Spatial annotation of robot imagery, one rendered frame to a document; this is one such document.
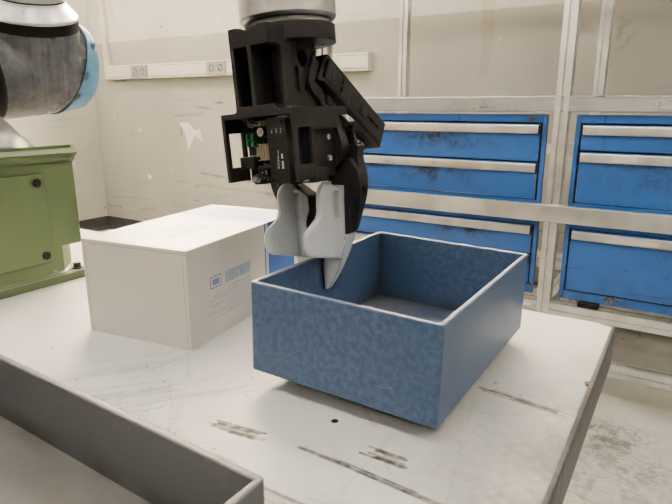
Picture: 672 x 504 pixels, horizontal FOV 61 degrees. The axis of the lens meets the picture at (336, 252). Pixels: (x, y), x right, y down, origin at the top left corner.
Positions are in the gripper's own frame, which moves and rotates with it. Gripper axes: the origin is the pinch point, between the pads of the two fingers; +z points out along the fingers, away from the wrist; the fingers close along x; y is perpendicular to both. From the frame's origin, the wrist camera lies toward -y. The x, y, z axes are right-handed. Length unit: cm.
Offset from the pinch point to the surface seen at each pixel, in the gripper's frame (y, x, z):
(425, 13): -223, -91, -64
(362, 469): 14.3, 11.6, 7.8
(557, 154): -139, -12, -1
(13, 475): 26.2, -4.2, 5.8
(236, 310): 1.4, -10.2, 4.3
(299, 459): 15.5, 8.0, 7.4
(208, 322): 5.8, -9.4, 4.0
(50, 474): 25.0, -2.6, 6.0
